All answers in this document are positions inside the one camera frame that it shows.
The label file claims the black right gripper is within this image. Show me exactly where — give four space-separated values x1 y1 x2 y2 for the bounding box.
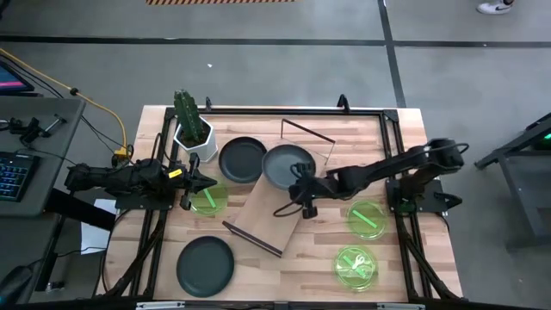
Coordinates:
288 162 335 220

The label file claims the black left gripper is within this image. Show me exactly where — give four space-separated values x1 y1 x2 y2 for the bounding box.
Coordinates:
170 152 218 212

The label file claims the green transparent round plate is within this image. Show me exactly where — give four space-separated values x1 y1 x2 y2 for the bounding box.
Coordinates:
189 183 230 217
346 199 387 241
333 245 379 293

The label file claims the dark grey round plate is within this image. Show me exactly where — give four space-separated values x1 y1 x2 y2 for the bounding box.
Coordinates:
261 144 318 192
176 235 236 299
218 136 268 184

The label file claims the white hexagonal plant pot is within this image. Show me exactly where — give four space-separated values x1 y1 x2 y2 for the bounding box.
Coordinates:
173 115 220 164

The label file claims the green cactus plant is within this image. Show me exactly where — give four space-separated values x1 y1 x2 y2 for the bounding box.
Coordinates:
172 89 207 146

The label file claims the white paper sheet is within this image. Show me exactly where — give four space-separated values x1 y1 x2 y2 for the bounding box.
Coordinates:
80 197 118 255

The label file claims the grey desk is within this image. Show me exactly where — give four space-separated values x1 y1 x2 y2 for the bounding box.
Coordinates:
0 96 86 218

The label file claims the backlit black keyboard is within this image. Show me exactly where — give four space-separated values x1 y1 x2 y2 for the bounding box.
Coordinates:
0 151 40 202

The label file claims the black rounded object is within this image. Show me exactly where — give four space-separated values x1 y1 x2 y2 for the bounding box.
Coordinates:
0 264 34 307

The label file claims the computer monitor with pink screen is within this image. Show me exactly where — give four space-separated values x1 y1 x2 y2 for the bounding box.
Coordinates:
0 59 35 93

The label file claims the black metal stand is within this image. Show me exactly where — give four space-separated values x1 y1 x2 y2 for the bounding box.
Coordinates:
474 112 551 251

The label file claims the person's shoe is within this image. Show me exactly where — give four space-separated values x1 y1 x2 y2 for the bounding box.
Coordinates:
476 0 516 16

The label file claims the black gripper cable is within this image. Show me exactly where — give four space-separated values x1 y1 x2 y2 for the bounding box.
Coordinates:
274 198 306 218

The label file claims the wooden shelf with black frame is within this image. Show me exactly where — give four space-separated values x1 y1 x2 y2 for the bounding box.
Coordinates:
221 118 337 258

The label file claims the black aluminium rig frame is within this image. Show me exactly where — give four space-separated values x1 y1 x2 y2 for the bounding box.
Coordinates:
96 105 464 302

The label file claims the silver bracket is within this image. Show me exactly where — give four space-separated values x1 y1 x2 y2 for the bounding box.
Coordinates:
135 301 186 310
376 302 426 310

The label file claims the yellow cable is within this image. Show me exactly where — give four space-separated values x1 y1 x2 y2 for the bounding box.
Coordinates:
0 46 130 152

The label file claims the black tool with silver handle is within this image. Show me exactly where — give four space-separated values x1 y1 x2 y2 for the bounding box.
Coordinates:
7 113 69 146

